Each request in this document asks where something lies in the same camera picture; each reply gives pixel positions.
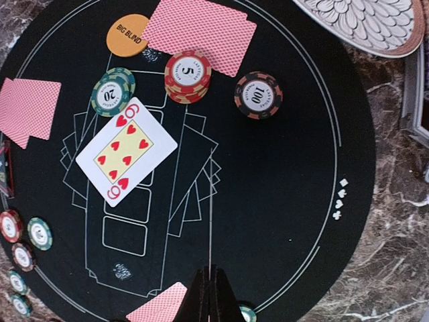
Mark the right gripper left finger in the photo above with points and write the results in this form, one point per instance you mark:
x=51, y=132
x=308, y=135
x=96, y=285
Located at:
x=194, y=307

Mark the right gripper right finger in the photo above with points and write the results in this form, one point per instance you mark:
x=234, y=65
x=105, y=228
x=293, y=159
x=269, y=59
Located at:
x=223, y=303

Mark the red chip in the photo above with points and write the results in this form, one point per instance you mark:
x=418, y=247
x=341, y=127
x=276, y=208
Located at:
x=11, y=225
x=187, y=76

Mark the red triangular all-in marker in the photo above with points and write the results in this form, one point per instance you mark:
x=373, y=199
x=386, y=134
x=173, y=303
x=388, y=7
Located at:
x=7, y=186

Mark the single red-backed playing card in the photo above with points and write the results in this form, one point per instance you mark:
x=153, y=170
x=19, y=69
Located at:
x=33, y=102

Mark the orange big blind button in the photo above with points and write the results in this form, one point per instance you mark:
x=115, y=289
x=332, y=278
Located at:
x=124, y=36

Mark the green poker chip stack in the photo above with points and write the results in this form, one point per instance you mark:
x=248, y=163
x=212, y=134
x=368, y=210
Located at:
x=21, y=304

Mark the round black poker mat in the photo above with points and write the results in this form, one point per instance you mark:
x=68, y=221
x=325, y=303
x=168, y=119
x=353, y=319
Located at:
x=291, y=193

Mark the aluminium poker chip case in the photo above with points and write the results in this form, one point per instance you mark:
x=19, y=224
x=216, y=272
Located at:
x=414, y=97

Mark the patterned ceramic plate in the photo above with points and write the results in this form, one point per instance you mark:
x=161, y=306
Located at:
x=385, y=28

